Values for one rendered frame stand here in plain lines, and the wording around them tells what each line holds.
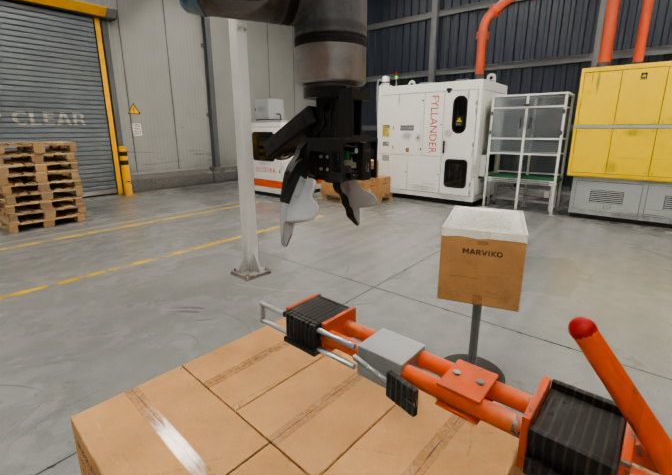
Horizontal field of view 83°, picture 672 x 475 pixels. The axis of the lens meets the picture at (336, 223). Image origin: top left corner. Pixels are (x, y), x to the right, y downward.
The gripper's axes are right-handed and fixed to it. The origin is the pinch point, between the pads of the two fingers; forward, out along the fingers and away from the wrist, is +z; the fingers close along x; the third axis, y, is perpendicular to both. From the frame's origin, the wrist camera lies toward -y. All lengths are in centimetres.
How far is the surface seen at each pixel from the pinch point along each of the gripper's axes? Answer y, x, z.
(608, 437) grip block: 36.1, 1.0, 12.8
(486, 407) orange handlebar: 25.9, -1.6, 13.7
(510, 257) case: -17, 149, 46
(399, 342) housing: 12.8, 1.9, 13.0
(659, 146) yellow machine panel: 9, 726, 11
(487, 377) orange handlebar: 24.4, 2.6, 13.1
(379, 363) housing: 12.6, -2.3, 14.2
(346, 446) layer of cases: -26, 37, 81
